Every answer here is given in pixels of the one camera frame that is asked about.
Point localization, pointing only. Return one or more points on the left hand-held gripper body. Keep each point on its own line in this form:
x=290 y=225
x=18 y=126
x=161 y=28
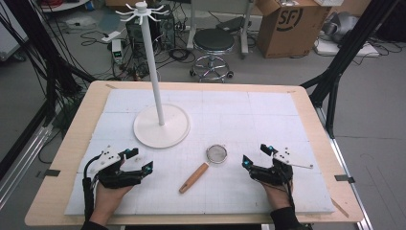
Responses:
x=107 y=158

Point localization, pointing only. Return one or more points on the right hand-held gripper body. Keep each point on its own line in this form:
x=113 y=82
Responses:
x=279 y=172

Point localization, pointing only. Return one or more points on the white hook rack stand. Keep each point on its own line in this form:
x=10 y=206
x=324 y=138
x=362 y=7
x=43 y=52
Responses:
x=159 y=131

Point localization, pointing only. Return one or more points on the person's right hand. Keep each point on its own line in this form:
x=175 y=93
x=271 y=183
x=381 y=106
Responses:
x=277 y=196

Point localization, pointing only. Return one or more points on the person's left hand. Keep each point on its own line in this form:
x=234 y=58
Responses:
x=107 y=201

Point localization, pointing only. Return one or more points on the white foam mat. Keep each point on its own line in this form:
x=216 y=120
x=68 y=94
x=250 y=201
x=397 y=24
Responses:
x=239 y=127

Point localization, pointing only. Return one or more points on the black tape strip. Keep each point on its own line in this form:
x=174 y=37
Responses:
x=52 y=172
x=344 y=178

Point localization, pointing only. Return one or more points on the white device with display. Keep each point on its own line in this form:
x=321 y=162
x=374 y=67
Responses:
x=117 y=49

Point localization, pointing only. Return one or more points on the cardboard box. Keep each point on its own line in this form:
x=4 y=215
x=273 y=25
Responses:
x=287 y=35

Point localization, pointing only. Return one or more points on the white power strip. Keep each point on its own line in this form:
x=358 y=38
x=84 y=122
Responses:
x=110 y=36

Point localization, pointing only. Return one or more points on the black round stool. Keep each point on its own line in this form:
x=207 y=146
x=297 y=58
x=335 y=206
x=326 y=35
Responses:
x=213 y=40

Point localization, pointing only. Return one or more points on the white flat board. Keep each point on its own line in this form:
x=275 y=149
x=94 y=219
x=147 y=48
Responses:
x=344 y=49

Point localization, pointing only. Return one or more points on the black computer tower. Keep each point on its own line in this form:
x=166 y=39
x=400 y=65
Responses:
x=167 y=30

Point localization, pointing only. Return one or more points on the grey bag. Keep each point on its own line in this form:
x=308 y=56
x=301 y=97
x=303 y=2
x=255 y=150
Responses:
x=341 y=25

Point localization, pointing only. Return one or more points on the aluminium rail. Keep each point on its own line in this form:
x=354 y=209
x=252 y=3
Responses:
x=22 y=159
x=348 y=172

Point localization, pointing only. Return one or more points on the black frame stand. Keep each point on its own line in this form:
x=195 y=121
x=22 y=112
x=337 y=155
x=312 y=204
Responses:
x=348 y=48
x=44 y=48

